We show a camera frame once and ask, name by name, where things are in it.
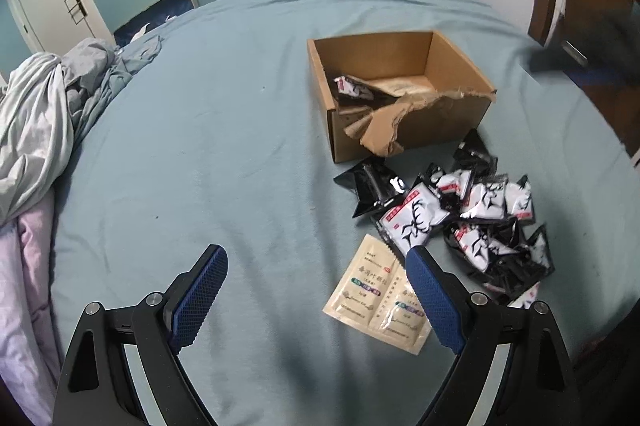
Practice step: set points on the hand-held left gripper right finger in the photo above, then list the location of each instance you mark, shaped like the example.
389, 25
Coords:
435, 301

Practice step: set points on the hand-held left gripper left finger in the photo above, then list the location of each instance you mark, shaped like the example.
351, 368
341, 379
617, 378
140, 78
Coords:
197, 301

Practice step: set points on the pile of black white packets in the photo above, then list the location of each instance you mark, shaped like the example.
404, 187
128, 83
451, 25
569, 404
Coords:
415, 216

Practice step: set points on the torn cardboard box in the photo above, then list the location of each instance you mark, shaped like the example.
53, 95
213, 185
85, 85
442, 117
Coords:
450, 121

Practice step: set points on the beige paper sachet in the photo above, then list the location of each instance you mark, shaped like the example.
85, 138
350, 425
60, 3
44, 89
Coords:
400, 326
360, 286

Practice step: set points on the black foil snack packet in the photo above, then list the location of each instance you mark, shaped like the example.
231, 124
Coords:
367, 183

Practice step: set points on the blue bed sheet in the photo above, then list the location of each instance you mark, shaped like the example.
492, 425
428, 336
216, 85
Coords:
225, 131

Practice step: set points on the pink quilt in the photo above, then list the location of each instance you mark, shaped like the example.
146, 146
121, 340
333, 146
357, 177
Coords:
25, 306

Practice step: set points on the white black snack packet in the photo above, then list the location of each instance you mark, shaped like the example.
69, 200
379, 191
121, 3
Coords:
348, 86

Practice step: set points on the light grey crumpled duvet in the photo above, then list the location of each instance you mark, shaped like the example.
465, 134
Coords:
30, 131

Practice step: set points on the blue grey crumpled cloth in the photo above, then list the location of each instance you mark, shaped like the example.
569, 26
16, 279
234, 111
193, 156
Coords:
105, 71

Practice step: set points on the dark framed picture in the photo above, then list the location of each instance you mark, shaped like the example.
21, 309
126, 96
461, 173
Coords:
155, 14

